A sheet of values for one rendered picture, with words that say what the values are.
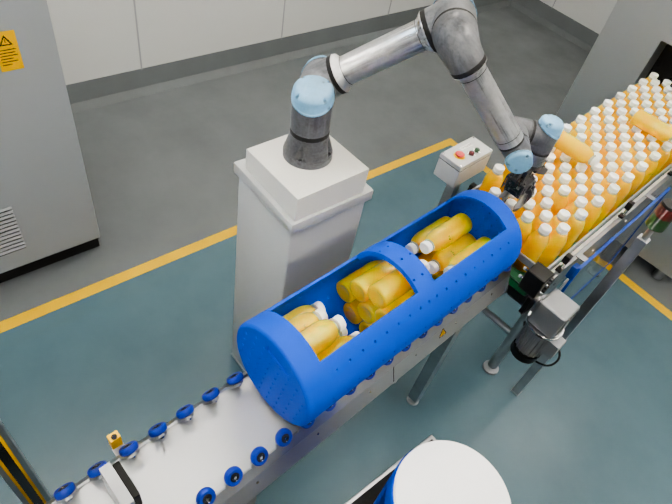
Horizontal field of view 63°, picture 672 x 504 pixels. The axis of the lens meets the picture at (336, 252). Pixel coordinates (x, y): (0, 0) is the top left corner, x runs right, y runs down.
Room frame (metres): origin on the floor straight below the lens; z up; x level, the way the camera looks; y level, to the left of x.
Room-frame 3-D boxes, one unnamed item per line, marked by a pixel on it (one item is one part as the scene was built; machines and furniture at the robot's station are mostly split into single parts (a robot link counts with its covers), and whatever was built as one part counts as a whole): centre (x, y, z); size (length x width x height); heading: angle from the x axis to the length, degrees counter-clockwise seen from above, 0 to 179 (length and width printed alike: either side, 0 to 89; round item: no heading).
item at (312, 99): (1.34, 0.16, 1.40); 0.13 x 0.12 x 0.14; 3
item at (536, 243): (1.43, -0.66, 0.99); 0.07 x 0.07 x 0.19
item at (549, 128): (1.50, -0.53, 1.39); 0.09 x 0.08 x 0.11; 93
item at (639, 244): (1.49, -1.01, 0.55); 0.04 x 0.04 x 1.10; 52
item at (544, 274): (1.32, -0.68, 0.95); 0.10 x 0.07 x 0.10; 52
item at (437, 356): (1.31, -0.51, 0.31); 0.06 x 0.06 x 0.63; 52
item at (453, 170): (1.75, -0.39, 1.05); 0.20 x 0.10 x 0.10; 142
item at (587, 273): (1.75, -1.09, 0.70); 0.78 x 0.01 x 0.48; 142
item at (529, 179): (1.49, -0.53, 1.23); 0.09 x 0.08 x 0.12; 142
